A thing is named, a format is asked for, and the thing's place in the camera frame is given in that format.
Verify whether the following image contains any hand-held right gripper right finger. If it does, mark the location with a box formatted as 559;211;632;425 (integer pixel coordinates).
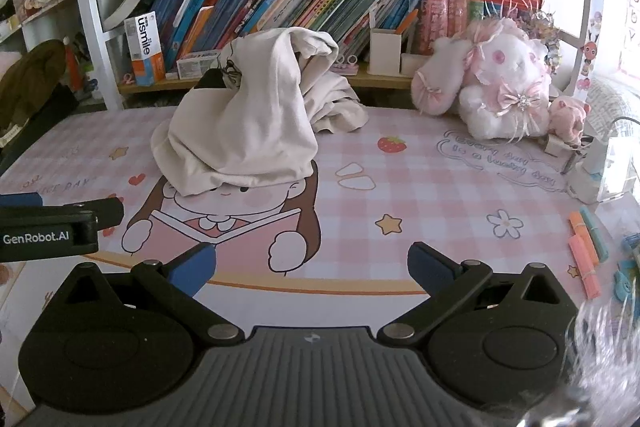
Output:
376;242;576;348

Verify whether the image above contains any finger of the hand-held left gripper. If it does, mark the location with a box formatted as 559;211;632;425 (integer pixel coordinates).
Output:
0;193;125;230

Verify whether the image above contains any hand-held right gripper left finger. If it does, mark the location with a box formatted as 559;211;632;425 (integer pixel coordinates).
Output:
45;242;246;348

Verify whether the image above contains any white T-shirt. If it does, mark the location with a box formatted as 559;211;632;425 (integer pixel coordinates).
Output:
151;27;370;196

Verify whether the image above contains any pile of clothes on chair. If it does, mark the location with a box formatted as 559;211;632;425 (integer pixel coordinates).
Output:
0;84;81;175

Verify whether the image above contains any pink checked cartoon desk mat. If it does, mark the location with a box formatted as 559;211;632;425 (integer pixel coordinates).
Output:
0;106;626;413

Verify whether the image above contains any pink highlighter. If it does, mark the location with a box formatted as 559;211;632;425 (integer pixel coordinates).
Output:
568;237;603;301

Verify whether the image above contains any orange highlighter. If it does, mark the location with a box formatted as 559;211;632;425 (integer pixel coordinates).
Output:
568;213;600;265

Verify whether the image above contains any teal highlighter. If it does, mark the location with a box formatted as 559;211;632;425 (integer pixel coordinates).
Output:
580;207;610;263

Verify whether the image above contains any tall white orange carton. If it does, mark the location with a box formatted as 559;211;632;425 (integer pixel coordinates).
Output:
124;11;167;86

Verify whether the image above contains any small flat white box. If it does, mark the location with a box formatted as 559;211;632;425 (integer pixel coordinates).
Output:
176;49;223;80

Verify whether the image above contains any white charger box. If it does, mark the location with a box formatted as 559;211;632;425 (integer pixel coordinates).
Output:
565;127;637;205

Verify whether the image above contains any crinkled clear plastic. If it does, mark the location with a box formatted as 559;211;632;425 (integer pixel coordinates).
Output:
564;277;640;427

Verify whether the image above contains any blue clip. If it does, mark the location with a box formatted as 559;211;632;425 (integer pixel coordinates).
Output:
614;232;640;299

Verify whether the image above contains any white pink plush bunny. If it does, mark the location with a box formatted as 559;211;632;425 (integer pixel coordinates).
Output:
410;16;553;140

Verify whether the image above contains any small white cube box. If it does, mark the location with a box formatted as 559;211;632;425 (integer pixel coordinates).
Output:
400;52;427;76

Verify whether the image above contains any small pink plush toy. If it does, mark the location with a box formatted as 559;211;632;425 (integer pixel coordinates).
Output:
547;96;592;145

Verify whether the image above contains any white pen holder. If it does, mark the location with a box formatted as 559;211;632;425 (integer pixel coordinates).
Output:
369;28;402;75

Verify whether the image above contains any iridescent beaded ornament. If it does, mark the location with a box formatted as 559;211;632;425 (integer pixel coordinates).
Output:
520;2;562;74

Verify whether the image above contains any row of colourful books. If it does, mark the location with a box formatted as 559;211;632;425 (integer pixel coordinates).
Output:
145;0;436;72

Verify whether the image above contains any white frame bookshelf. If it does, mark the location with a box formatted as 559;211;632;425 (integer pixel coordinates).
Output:
67;0;601;110

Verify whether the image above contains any black cable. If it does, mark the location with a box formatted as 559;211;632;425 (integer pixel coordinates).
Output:
606;117;640;138

